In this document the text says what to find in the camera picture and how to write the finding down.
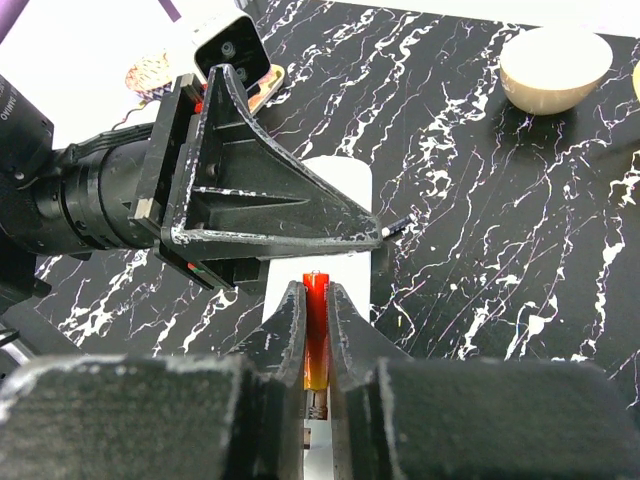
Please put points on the grey black AAA battery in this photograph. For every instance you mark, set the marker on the grey black AAA battery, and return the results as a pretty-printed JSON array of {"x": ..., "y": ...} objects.
[{"x": 397, "y": 226}]

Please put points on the orange red AAA battery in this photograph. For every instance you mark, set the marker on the orange red AAA battery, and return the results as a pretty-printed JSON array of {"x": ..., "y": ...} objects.
[{"x": 316, "y": 361}]

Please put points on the cream ceramic bowl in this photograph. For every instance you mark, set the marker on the cream ceramic bowl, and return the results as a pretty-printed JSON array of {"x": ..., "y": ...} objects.
[{"x": 548, "y": 70}]

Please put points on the yellow mug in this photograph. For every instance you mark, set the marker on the yellow mug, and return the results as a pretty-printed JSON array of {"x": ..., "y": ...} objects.
[{"x": 636, "y": 81}]

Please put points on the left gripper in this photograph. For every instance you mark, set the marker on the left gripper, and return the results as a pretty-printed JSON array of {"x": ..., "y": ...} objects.
[{"x": 221, "y": 197}]

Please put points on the floral rectangular tray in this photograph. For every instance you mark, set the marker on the floral rectangular tray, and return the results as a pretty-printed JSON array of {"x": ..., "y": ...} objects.
[{"x": 266, "y": 88}]

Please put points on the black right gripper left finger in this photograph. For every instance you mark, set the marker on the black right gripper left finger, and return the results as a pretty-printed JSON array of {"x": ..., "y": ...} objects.
[{"x": 236, "y": 416}]

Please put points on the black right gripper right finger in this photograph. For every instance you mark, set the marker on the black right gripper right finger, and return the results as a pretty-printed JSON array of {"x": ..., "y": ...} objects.
[{"x": 398, "y": 417}]

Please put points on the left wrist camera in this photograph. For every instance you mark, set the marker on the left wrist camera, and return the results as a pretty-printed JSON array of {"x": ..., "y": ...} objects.
[{"x": 229, "y": 36}]

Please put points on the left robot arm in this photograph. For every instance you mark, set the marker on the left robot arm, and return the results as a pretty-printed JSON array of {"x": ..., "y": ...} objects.
[{"x": 72, "y": 201}]

